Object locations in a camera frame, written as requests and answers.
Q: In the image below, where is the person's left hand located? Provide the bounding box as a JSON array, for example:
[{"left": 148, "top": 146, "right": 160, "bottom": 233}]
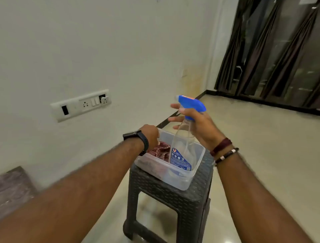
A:
[{"left": 139, "top": 124, "right": 160, "bottom": 153}]

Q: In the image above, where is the person's right hand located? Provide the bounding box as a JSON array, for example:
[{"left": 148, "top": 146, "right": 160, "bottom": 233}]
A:
[{"left": 168, "top": 103, "right": 227, "bottom": 151}]

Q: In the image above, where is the red checked cleaning cloth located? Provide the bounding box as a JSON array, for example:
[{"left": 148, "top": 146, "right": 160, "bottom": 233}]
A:
[{"left": 147, "top": 141, "right": 172, "bottom": 161}]

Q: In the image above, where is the blue-trigger clear spray bottle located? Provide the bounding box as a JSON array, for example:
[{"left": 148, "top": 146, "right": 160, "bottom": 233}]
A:
[{"left": 168, "top": 94, "right": 207, "bottom": 178}]

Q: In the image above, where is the brown wooden cabinet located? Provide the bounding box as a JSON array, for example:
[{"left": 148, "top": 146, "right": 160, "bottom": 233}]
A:
[{"left": 0, "top": 166, "right": 38, "bottom": 221}]

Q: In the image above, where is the person's left forearm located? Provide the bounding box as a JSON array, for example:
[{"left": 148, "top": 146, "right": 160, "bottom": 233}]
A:
[{"left": 0, "top": 140, "right": 145, "bottom": 243}]

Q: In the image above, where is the person's right forearm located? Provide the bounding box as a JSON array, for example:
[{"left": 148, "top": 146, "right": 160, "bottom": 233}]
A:
[{"left": 215, "top": 151, "right": 314, "bottom": 243}]

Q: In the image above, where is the black smartwatch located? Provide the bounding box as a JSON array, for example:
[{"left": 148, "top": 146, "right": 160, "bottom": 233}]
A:
[{"left": 122, "top": 130, "right": 149, "bottom": 157}]

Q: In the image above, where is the maroon thread wristband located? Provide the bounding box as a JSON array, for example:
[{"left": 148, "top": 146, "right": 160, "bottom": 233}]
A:
[{"left": 209, "top": 137, "right": 233, "bottom": 157}]

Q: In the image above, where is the clear plastic container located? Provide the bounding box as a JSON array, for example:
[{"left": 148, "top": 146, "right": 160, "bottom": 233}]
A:
[{"left": 134, "top": 128, "right": 206, "bottom": 191}]

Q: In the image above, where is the dark woven plastic stool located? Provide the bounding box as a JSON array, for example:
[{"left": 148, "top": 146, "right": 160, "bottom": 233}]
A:
[{"left": 122, "top": 150, "right": 214, "bottom": 243}]

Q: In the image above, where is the dark brown curtain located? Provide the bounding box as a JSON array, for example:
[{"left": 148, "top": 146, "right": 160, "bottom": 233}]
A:
[{"left": 214, "top": 0, "right": 320, "bottom": 108}]

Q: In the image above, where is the glass window door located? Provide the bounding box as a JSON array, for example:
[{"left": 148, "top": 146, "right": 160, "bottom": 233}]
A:
[{"left": 232, "top": 0, "right": 320, "bottom": 108}]

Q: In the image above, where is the black silver beaded bracelet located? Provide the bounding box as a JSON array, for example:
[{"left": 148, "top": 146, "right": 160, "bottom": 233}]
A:
[{"left": 212, "top": 148, "right": 240, "bottom": 167}]

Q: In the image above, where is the wide white switch socket panel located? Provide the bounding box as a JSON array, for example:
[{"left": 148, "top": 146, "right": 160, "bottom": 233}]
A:
[{"left": 50, "top": 89, "right": 112, "bottom": 123}]

